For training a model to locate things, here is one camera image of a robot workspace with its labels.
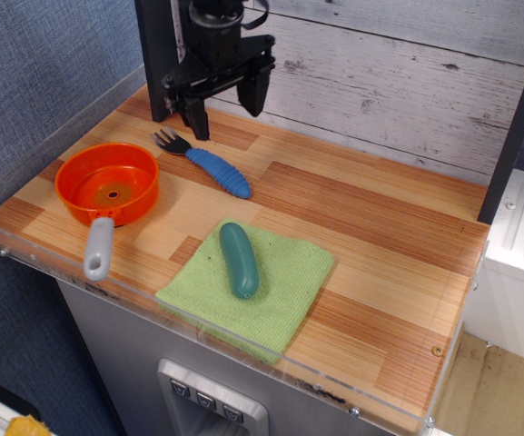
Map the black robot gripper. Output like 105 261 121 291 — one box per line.
162 21 275 140

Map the blue handled metal fork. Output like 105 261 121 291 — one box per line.
150 127 252 199

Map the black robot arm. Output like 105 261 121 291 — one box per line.
162 1 275 141

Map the yellow object at corner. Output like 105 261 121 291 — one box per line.
5 415 53 436

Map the green toy cucumber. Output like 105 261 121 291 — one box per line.
219 223 261 300

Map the green cloth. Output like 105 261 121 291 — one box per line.
155 219 334 364

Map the silver control panel with buttons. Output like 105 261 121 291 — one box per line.
157 359 270 435

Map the orange toy pan grey handle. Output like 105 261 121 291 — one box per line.
54 143 160 282

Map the clear acrylic guard rail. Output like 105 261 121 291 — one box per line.
0 68 488 435

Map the black vertical post right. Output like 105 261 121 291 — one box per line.
477 88 524 224

